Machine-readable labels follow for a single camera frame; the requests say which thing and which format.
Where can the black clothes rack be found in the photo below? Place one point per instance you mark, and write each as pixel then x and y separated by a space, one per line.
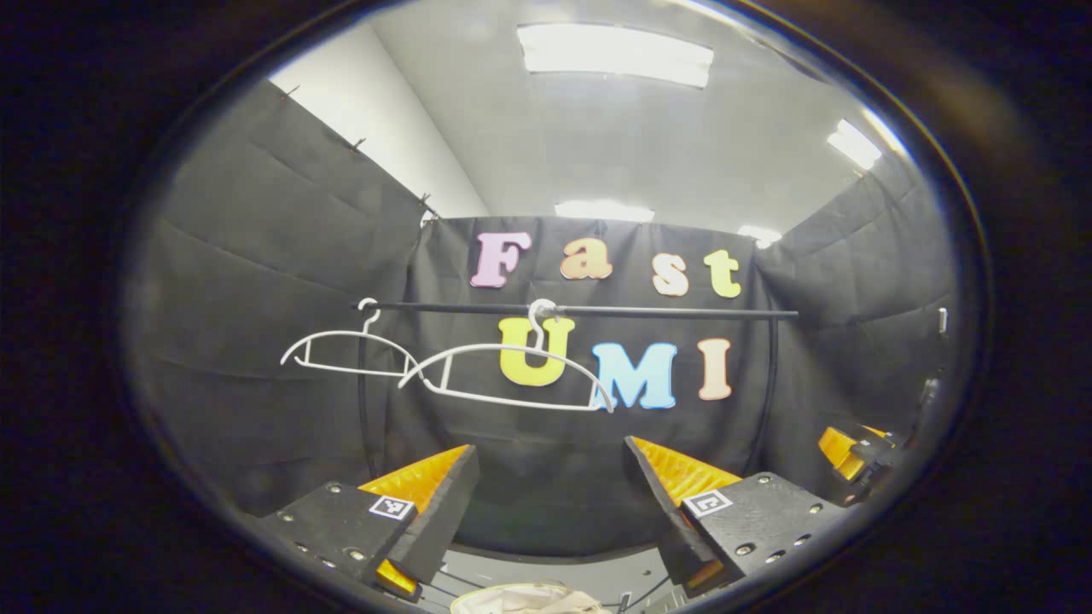
pixel 665 313

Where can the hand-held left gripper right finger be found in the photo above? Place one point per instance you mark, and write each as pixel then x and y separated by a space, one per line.
pixel 657 512

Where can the ceiling light panel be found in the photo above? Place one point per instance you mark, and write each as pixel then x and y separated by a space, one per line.
pixel 614 53
pixel 604 211
pixel 759 235
pixel 853 143

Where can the cream button shirt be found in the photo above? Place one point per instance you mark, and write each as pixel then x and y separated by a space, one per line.
pixel 529 601

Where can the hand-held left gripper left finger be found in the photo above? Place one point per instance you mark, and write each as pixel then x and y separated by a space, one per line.
pixel 444 512

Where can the white clothes hanger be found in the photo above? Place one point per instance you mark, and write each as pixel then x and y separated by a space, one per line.
pixel 350 369
pixel 512 400

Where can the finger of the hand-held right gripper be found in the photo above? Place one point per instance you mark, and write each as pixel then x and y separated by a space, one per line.
pixel 836 448

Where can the black backdrop cloth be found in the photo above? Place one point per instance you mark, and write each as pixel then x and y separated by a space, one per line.
pixel 256 256

